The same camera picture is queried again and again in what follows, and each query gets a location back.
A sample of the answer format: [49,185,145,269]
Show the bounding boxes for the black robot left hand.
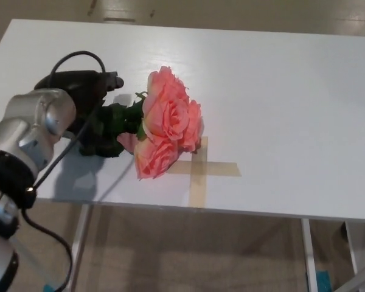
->
[33,69,125,139]

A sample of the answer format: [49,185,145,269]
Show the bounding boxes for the pink rose bouquet green stems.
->
[78,65,205,181]

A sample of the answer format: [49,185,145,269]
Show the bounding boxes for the white table leg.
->
[344,221,362,275]
[69,204,94,292]
[301,218,319,292]

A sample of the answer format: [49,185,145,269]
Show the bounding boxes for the short beige tape strip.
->
[166,161,242,178]

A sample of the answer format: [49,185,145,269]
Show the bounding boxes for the teal object on floor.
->
[316,268,327,292]

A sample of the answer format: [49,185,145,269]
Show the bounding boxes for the grey metal bar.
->
[336,257,365,292]

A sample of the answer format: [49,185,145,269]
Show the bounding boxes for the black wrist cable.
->
[19,50,111,292]

